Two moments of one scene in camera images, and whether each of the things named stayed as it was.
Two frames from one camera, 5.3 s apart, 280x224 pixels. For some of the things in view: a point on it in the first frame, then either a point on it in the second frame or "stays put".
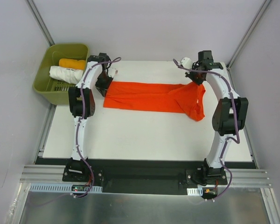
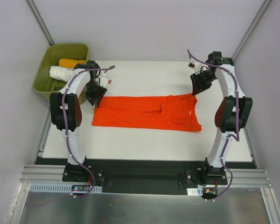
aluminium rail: (50, 173) stays put
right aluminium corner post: (264, 8) stays put
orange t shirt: (156, 97) -> (176, 112)
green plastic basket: (56, 90) stays put
